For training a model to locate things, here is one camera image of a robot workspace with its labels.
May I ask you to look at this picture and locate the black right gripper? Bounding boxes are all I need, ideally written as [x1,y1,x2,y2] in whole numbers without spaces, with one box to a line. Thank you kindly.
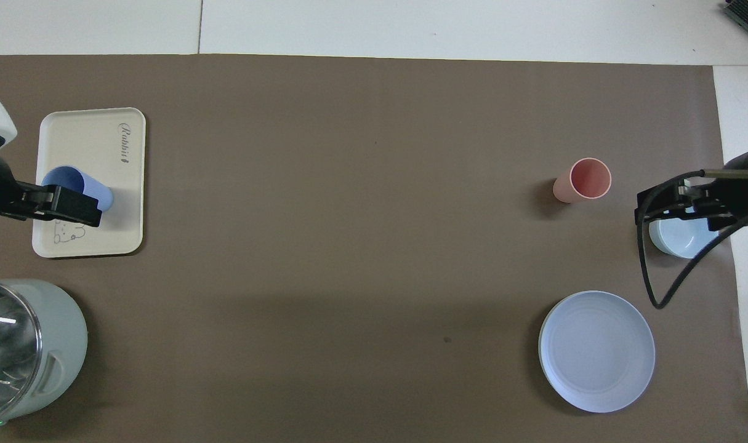
[635,142,748,232]

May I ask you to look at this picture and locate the blue ribbed cup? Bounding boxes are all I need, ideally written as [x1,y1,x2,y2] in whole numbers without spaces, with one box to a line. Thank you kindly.
[42,165,114,214]

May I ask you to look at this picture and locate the pink cup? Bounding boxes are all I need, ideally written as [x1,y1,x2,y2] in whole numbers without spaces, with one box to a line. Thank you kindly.
[552,158,613,204]

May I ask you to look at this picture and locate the cream tray with rabbit print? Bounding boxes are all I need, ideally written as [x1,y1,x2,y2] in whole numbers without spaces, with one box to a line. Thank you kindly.
[32,108,147,258]

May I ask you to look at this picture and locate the light blue bowl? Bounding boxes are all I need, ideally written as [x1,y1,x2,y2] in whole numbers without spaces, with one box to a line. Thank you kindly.
[648,208,738,260]

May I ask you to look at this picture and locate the pale green cooking pot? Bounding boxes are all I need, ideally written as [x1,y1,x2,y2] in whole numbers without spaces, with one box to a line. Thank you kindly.
[0,279,89,430]

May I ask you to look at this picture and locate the glass pot lid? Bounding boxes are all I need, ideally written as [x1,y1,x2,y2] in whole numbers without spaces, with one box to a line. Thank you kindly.
[0,282,42,420]

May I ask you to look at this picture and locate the blue round plate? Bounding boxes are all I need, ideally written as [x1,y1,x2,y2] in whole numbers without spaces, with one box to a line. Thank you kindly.
[538,290,656,413]

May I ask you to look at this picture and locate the brown table mat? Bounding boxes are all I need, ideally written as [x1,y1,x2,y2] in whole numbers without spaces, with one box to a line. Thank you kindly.
[0,54,748,443]

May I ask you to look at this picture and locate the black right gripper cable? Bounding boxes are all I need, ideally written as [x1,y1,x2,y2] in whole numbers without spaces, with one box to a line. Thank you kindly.
[636,169,748,310]

